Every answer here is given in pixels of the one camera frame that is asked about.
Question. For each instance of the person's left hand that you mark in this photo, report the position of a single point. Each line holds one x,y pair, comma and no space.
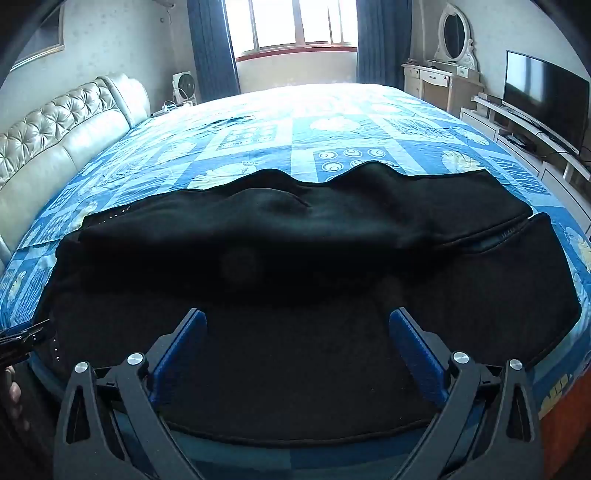
11,397

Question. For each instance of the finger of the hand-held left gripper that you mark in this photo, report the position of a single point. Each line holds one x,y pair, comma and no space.
21,341

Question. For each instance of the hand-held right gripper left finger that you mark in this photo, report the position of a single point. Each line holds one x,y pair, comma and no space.
181,348

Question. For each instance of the window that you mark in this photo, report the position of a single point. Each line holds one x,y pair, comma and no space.
277,23

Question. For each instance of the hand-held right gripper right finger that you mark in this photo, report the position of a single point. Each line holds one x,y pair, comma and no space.
415,353

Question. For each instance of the orange bed base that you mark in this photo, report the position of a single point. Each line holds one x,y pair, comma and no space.
565,424

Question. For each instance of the cream tufted leather headboard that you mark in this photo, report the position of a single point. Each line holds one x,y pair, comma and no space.
55,143

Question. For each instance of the black flat television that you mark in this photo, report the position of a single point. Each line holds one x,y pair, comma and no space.
540,97

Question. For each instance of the oval white-framed mirror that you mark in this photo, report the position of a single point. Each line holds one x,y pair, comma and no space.
455,32

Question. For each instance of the white dressing table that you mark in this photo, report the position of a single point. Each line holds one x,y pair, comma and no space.
436,90

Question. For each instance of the black pants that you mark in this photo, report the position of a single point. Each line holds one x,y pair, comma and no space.
295,240

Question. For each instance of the white television stand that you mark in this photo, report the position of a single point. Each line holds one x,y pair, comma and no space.
521,159

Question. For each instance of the white box fan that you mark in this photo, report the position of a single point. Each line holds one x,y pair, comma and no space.
185,87

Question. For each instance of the blue patterned bed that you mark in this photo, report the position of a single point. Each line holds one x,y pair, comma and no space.
295,129

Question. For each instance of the framed wall picture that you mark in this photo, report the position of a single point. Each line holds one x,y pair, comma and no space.
39,37

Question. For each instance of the white power strip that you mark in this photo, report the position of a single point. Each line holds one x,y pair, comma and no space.
166,110

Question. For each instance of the blue curtain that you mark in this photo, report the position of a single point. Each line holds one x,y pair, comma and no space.
383,46
212,50

